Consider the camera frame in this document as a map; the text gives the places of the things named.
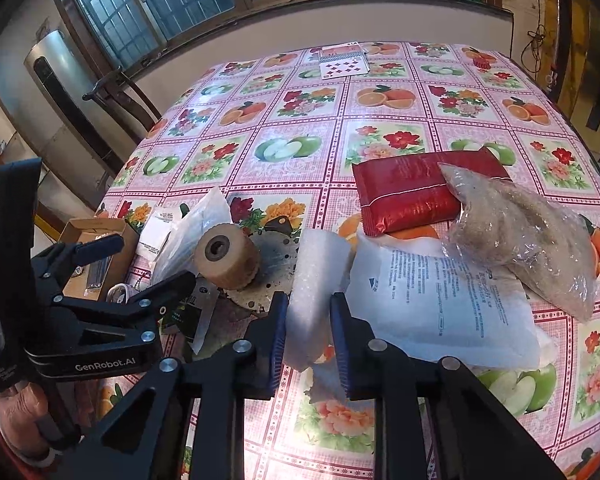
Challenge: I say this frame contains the dark wooden furniture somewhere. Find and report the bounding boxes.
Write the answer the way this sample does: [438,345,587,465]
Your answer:
[540,0,600,161]

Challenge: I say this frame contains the large white printed pouch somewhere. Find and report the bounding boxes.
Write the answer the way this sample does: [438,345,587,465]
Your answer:
[345,232,543,371]

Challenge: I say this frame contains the red foil packet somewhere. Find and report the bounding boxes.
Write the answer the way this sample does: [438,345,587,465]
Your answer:
[351,147,511,237]

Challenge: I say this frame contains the beige grinding wheel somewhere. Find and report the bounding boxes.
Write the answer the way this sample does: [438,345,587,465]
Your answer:
[194,225,260,293]

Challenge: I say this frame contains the dark wooden chair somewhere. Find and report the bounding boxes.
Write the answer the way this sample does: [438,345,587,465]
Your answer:
[82,66,163,143]

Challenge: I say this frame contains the fruit and flower print tablecloth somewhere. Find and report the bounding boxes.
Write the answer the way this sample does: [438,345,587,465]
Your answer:
[92,40,600,480]

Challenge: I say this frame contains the white foam sheet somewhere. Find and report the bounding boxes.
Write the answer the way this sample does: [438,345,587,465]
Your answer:
[282,229,355,373]

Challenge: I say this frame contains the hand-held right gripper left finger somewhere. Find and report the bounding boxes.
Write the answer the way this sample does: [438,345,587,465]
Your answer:
[72,291,291,480]

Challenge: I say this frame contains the person's left hand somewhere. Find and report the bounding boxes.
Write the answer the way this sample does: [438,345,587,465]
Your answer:
[0,384,51,461]

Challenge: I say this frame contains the silver standing air conditioner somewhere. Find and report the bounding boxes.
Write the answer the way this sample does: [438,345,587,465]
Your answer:
[22,30,131,176]

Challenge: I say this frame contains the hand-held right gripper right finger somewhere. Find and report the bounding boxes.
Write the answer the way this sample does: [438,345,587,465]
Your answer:
[329,291,567,480]

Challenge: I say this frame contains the dark green packet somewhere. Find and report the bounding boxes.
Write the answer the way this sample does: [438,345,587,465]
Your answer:
[160,280,221,356]

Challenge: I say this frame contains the hanging black cables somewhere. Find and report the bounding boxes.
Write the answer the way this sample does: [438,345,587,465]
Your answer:
[522,0,548,76]

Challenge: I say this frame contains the brown cardboard box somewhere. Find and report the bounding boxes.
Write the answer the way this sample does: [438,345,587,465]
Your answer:
[55,217,141,303]

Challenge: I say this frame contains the glossy white printed pouch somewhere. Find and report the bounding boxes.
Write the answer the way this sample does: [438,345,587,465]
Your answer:
[152,186,232,286]

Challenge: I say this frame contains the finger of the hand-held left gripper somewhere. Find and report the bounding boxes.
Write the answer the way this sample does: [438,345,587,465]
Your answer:
[52,271,197,343]
[30,234,126,301]

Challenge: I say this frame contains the playing card with red diamonds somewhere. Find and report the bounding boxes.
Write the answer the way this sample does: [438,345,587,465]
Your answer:
[319,55,371,80]

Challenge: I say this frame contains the deck of playing cards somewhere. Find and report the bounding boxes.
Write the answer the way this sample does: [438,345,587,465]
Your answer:
[312,42,368,61]

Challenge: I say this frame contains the pack of metal rods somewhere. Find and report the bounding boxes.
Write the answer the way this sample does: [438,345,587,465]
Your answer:
[77,230,116,292]

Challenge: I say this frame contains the small white pouch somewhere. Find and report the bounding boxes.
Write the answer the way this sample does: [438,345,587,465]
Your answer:
[136,205,181,273]

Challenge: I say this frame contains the clear bag of brown fibre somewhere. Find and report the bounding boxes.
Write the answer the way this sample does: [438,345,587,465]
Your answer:
[438,162,597,323]

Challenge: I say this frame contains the round saw blade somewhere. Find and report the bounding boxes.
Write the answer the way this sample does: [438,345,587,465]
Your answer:
[225,242,301,313]

